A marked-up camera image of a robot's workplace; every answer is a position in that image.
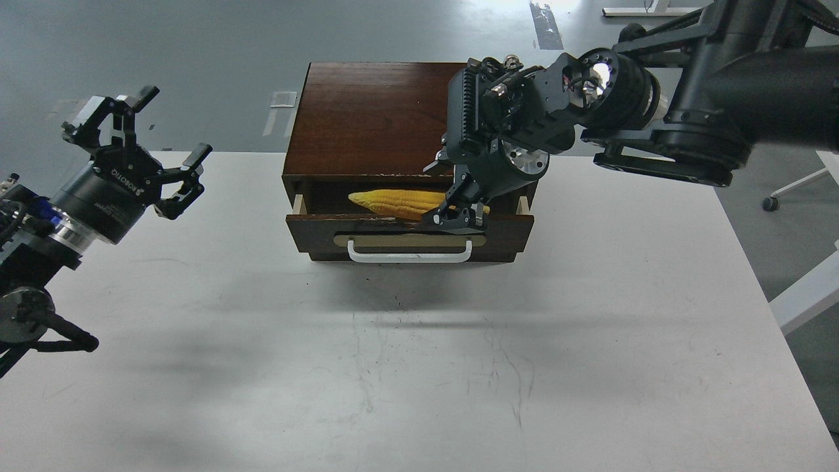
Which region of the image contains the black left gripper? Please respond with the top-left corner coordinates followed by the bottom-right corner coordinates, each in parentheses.
top-left (51, 85), bottom-right (213, 245)

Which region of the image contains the black tape strip on floor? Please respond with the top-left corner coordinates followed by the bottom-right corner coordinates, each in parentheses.
top-left (528, 1), bottom-right (564, 50)

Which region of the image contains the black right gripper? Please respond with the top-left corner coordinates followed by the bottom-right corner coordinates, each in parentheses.
top-left (421, 56), bottom-right (576, 234)

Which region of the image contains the yellow corn cob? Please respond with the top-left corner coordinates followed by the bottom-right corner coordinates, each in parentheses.
top-left (347, 189), bottom-right (491, 222)

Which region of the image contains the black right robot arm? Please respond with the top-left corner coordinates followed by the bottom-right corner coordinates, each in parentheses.
top-left (422, 1), bottom-right (838, 234)

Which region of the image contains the white tape patch on floor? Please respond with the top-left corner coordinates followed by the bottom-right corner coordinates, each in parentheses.
top-left (269, 90), bottom-right (298, 109)

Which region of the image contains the white desk foot bar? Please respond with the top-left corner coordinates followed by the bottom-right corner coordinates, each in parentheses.
top-left (600, 2), bottom-right (702, 18)

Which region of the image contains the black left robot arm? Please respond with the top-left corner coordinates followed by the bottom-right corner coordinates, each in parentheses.
top-left (1, 85), bottom-right (212, 373)

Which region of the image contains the dark wooden drawer cabinet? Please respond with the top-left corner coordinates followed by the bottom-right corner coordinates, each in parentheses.
top-left (281, 62), bottom-right (539, 264)

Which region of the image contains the wooden drawer with white handle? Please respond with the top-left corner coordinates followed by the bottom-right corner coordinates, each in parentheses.
top-left (286, 190), bottom-right (534, 263)

